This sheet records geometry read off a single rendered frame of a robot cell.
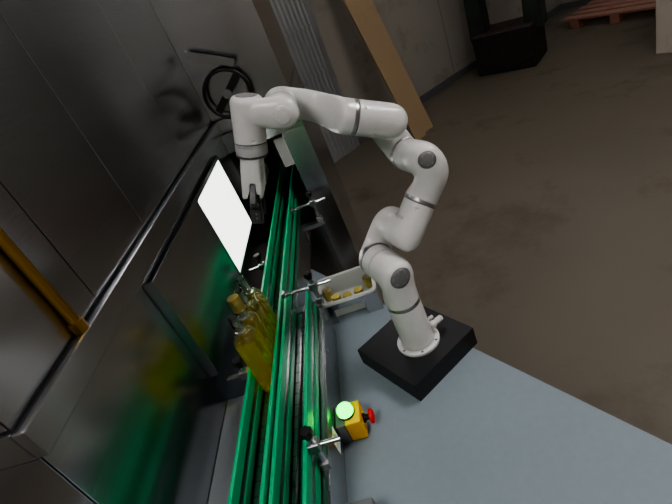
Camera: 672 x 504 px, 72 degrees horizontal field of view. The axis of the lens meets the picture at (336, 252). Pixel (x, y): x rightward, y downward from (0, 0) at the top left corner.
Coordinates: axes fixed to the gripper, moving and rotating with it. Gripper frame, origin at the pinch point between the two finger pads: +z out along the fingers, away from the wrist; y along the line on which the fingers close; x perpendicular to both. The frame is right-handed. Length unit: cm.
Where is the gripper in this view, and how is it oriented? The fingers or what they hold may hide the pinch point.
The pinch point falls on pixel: (258, 211)
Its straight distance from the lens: 118.5
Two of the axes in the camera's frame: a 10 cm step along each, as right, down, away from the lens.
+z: 0.1, 8.5, 5.2
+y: 0.4, 5.2, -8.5
